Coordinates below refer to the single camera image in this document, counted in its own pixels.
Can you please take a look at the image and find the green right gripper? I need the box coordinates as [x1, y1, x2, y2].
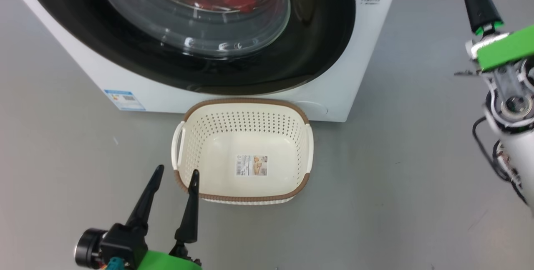
[457, 0, 534, 73]

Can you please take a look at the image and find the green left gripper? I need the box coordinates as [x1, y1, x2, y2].
[124, 164, 204, 270]

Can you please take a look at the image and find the black glass washing machine door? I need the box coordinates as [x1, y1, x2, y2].
[19, 0, 357, 95]

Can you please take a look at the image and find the basket product label sticker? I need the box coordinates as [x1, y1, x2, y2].
[236, 155, 268, 177]

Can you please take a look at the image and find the cream perforated laundry basket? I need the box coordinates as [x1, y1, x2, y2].
[171, 98, 314, 206]

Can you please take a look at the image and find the white front-load washing machine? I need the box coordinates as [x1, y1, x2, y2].
[0, 0, 404, 123]

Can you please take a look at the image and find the blue energy label sticker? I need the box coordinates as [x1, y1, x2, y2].
[103, 89, 146, 112]

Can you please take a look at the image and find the round drain filter cap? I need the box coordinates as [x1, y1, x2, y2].
[292, 101, 330, 119]

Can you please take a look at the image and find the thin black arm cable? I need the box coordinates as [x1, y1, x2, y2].
[472, 116, 527, 204]

